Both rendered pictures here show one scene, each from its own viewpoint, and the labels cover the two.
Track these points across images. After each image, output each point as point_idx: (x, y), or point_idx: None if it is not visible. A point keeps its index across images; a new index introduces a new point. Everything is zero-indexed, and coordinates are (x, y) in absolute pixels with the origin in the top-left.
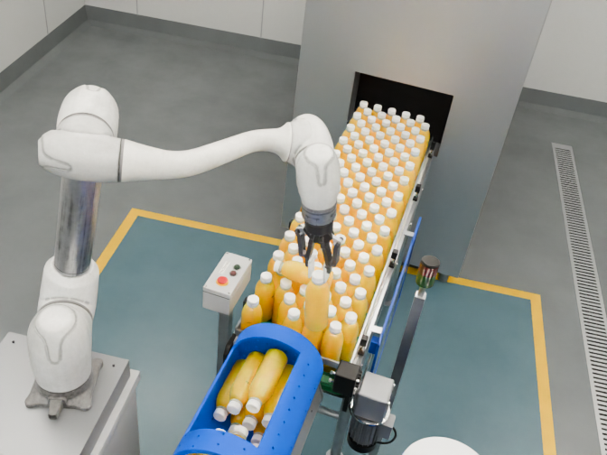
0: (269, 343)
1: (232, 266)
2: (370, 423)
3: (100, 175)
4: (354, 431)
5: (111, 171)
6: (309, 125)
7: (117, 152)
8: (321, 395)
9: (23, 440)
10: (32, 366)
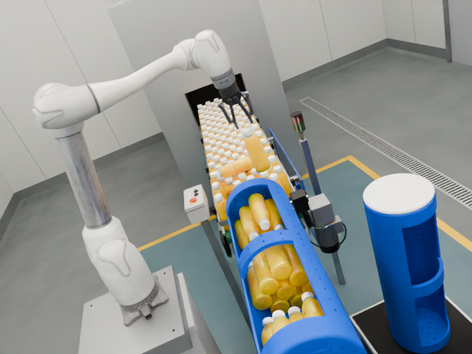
0: (246, 199)
1: (193, 192)
2: (329, 225)
3: (85, 107)
4: (323, 241)
5: (90, 102)
6: (187, 40)
7: (87, 88)
8: None
9: (140, 341)
10: (114, 292)
